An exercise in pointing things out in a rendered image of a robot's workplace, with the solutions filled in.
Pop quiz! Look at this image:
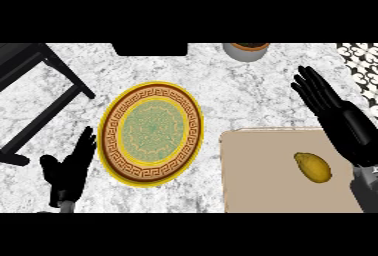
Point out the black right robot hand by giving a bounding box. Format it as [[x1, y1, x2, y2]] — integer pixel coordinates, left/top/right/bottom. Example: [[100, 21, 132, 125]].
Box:
[[289, 65, 378, 168]]

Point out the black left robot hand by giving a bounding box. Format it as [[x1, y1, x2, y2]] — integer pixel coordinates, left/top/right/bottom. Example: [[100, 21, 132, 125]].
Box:
[[38, 125, 99, 209]]

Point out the yellow lemon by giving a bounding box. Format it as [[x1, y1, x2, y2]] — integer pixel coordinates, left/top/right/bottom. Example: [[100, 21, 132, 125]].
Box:
[[292, 151, 333, 184]]

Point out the ornate gold-rimmed patterned plate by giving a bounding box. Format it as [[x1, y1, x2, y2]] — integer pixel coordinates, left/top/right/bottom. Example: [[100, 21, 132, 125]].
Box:
[[96, 80, 205, 188]]

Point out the beige tray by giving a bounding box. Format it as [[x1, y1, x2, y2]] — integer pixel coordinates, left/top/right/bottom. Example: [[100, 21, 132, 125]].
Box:
[[218, 127, 366, 214]]

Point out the black and white patterned mat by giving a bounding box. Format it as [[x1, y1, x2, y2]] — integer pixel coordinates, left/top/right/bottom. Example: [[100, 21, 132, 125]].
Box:
[[335, 43, 378, 118]]

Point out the grey pot with brown rim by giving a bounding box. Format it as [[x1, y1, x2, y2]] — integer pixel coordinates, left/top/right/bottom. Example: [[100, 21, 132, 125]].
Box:
[[221, 43, 271, 63]]

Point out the black rectangular appliance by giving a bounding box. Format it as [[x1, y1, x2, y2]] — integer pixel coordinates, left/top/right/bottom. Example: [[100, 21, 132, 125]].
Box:
[[110, 43, 190, 57]]

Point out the black frame stand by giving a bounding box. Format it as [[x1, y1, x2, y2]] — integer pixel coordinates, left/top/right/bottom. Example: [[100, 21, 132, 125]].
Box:
[[0, 43, 97, 167]]

